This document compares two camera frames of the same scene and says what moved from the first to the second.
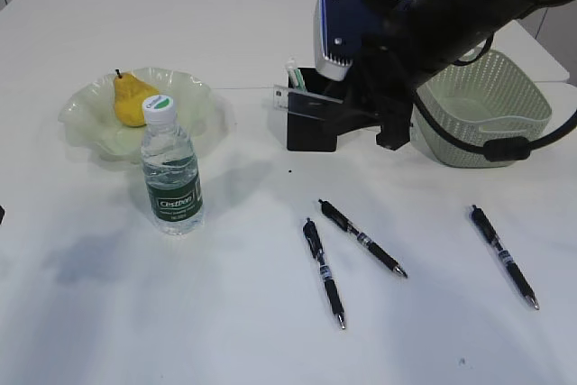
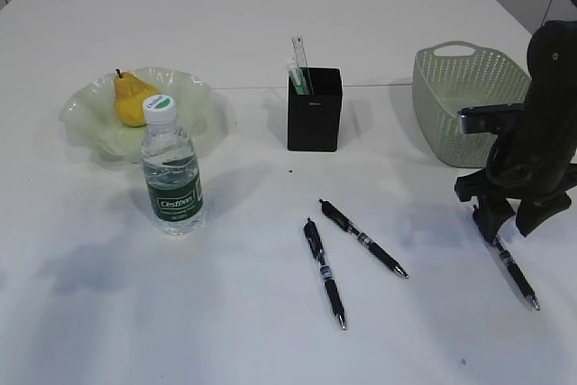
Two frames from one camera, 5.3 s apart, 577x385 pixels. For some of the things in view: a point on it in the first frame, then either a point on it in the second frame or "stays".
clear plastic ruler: x=303 y=103 to x=300 y=75
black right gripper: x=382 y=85 to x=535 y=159
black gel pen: x=346 y=224 stays
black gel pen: x=488 y=230 stays
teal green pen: x=297 y=79 stays
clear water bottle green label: x=170 y=169 stays
